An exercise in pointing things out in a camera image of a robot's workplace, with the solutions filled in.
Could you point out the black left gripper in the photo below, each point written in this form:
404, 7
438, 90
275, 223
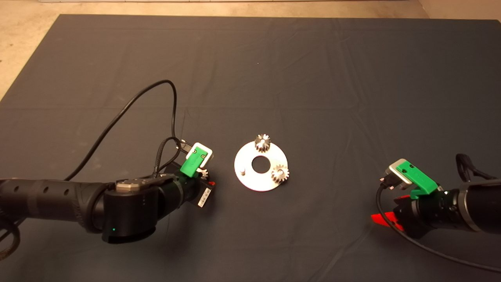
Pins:
195, 192

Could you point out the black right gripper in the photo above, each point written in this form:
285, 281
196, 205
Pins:
415, 219

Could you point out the bright steel planetary gear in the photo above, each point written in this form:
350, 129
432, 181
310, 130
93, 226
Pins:
202, 173

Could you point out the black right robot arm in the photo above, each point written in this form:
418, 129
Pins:
481, 207

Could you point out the round metal carrier plate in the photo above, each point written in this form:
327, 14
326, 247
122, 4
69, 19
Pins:
250, 180

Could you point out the dark grey table cloth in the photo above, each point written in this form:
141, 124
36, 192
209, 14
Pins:
313, 78

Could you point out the green left camera mount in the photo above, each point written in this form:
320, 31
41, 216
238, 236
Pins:
191, 166

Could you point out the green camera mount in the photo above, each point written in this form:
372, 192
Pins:
191, 166
419, 180

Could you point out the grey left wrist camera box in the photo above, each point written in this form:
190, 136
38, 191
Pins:
210, 154

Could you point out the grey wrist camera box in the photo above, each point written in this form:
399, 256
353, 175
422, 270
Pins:
210, 154
395, 172

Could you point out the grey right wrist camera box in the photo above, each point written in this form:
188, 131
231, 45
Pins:
395, 172

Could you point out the green right camera mount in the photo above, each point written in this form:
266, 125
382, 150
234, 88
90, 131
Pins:
419, 180

